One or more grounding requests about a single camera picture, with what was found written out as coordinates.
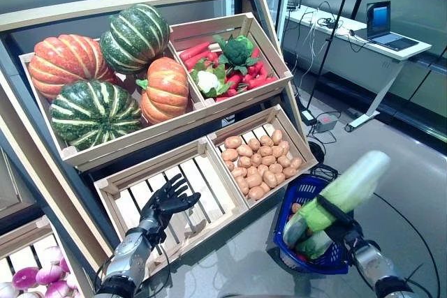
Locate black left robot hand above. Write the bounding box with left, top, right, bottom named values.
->
left=139, top=173, right=203, bottom=231

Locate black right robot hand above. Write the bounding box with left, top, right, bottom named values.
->
left=316, top=195, right=364, bottom=243

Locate blue plastic shopping basket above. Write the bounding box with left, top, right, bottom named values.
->
left=272, top=163, right=357, bottom=275

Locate wooden cabbage crate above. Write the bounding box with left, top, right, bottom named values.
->
left=93, top=137, right=249, bottom=278

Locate wooden pumpkin crate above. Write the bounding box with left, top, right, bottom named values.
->
left=19, top=41, right=210, bottom=170

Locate grey box red button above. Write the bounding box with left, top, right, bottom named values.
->
left=316, top=116, right=338, bottom=133

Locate small orange pumpkin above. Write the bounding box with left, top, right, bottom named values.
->
left=135, top=57, right=191, bottom=125

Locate green striped pumpkin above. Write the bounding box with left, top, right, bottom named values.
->
left=49, top=80, right=143, bottom=151
left=99, top=3, right=171, bottom=75

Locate wooden potato crate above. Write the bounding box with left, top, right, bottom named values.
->
left=205, top=104, right=318, bottom=210

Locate white cauliflower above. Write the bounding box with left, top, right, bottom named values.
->
left=190, top=60, right=233, bottom=98

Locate wooden turnip crate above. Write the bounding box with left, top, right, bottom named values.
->
left=0, top=216, right=90, bottom=298

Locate white desk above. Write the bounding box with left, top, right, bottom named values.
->
left=282, top=3, right=434, bottom=134

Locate large orange pumpkin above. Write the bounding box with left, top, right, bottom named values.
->
left=27, top=33, right=118, bottom=102

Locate green broccoli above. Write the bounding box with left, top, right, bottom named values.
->
left=213, top=34, right=259, bottom=75

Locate wooden carrot crate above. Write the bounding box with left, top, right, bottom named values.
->
left=169, top=11, right=293, bottom=109

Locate black tripod stand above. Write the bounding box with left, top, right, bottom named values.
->
left=302, top=0, right=358, bottom=121

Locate wooden display shelf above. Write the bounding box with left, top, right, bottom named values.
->
left=0, top=0, right=318, bottom=278

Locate open grey laptop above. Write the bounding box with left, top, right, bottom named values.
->
left=366, top=0, right=420, bottom=52

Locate long black floor cable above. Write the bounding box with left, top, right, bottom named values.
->
left=372, top=191, right=441, bottom=298

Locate tangled black cable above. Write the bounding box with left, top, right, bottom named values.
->
left=316, top=17, right=345, bottom=29

